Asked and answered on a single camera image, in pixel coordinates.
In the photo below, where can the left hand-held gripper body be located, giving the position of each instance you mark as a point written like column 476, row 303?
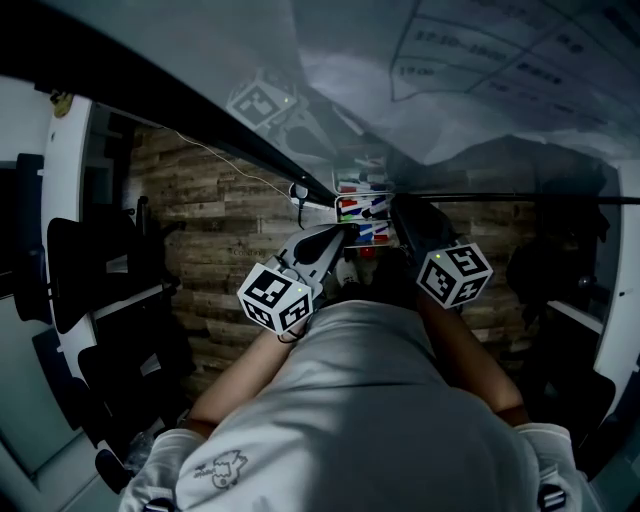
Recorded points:
column 272, row 300

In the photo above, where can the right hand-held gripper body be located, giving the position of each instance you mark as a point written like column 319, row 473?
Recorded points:
column 455, row 277

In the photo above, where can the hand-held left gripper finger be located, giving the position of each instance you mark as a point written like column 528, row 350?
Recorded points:
column 327, row 267
column 300, row 240

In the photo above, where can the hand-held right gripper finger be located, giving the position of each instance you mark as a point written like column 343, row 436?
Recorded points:
column 435, row 225
column 407, row 235

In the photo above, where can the white plastic box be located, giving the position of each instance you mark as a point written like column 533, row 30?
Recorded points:
column 370, row 245

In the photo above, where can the clear tray of coloured markers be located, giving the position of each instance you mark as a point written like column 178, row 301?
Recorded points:
column 357, row 204

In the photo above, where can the person's left forearm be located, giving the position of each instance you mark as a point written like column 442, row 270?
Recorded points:
column 240, row 380

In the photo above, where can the person's right forearm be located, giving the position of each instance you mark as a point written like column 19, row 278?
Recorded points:
column 470, row 360

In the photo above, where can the black framed whiteboard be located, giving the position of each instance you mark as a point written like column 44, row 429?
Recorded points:
column 200, row 50

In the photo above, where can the person's white shoe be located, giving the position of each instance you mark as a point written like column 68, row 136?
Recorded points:
column 346, row 272

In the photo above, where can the red round magnet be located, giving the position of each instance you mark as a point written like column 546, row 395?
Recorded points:
column 367, row 252

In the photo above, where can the person's dark trousers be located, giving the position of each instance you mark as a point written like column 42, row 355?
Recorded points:
column 395, row 277

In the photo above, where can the black office chair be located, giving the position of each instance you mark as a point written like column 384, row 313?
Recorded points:
column 85, row 260
column 130, row 380
column 575, row 395
column 550, row 260

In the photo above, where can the white desk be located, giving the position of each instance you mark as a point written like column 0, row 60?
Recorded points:
column 620, row 280
column 65, row 225

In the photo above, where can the dark desk divider panel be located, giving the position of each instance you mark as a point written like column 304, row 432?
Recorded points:
column 60, row 380
column 32, row 235

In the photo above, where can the yellow black desk item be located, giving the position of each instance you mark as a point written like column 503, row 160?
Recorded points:
column 62, row 106

